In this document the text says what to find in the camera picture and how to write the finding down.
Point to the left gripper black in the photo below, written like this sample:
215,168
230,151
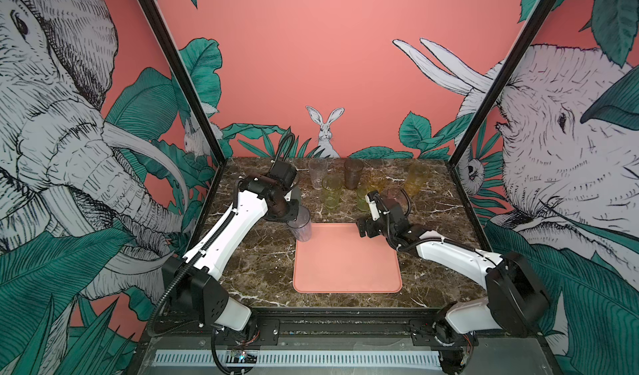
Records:
293,213

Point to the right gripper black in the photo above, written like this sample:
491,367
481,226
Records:
369,221

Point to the clear bluish tall glass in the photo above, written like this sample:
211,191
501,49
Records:
301,226

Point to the clear short glass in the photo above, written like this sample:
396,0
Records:
318,169

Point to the light green glass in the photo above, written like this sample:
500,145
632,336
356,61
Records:
332,187
361,193

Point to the pink square tray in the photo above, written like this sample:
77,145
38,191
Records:
338,260

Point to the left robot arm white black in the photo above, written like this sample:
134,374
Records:
191,281

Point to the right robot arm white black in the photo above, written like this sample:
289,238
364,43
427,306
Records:
515,296

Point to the pink glass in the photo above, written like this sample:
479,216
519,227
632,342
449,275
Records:
395,193

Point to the orange yellow glass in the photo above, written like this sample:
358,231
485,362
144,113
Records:
376,181

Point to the tall yellow glass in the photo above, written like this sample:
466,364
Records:
416,178

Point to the dark brown glass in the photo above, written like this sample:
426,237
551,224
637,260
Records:
353,169

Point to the white perforated strip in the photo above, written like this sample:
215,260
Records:
298,358

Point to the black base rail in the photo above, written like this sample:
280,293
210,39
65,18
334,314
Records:
424,327

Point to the left black frame post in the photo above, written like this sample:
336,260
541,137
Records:
178,69

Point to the black frame post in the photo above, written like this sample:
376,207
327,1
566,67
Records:
178,69
539,14

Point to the right black frame post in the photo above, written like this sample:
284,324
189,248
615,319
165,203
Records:
539,14

